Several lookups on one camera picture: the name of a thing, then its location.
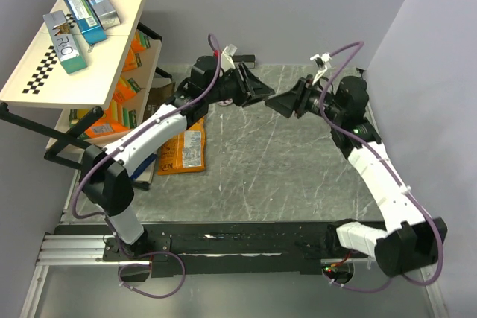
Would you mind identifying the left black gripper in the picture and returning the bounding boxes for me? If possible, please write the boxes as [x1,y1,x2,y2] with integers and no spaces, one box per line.
[205,62,274,107]

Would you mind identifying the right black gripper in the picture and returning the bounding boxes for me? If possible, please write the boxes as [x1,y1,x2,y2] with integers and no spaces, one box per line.
[265,74,345,124]

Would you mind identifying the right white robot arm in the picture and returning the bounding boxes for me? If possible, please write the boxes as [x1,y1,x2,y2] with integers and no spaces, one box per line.
[265,76,447,277]

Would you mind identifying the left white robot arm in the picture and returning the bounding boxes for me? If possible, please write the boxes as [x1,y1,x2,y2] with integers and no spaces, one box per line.
[78,56,275,260]

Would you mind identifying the black rectangular box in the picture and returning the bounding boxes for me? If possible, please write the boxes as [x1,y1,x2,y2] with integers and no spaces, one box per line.
[232,54,256,69]

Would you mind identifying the pink wavy sponge pad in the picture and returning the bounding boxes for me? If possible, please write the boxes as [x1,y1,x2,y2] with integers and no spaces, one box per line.
[217,99,233,106]

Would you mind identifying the orange snack bag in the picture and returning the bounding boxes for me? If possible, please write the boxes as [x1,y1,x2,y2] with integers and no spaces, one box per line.
[157,117,206,176]

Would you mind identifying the brown coffee bag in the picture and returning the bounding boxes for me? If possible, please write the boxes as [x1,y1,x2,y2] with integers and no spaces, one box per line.
[143,83,175,121]

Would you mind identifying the blue snack bag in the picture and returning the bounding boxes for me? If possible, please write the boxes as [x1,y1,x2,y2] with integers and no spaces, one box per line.
[130,153,157,182]

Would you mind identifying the orange boxes on shelf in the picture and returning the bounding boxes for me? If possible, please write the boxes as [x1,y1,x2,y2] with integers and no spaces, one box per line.
[79,31,151,140]

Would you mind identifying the beige folding shelf rack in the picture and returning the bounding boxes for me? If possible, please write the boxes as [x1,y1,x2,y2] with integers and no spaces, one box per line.
[1,0,162,169]

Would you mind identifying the blue carton box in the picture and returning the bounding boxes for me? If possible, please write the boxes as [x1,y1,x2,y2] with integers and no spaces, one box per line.
[64,0,107,45]

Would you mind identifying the silver box near back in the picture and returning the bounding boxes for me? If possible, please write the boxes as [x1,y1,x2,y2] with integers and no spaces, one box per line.
[87,0,121,30]

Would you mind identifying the silver teal box front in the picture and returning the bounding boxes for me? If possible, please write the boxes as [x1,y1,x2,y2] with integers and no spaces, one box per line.
[43,10,87,74]

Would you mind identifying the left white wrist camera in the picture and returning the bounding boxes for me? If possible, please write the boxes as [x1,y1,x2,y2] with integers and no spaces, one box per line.
[220,44,237,72]

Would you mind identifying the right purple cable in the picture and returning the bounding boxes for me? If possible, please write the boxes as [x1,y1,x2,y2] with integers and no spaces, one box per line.
[318,40,445,293]

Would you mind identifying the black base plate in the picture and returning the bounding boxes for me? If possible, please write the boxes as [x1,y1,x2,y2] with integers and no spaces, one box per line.
[103,221,350,278]

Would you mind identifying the aluminium rail frame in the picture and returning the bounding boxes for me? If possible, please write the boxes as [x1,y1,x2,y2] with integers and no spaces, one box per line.
[19,234,450,317]

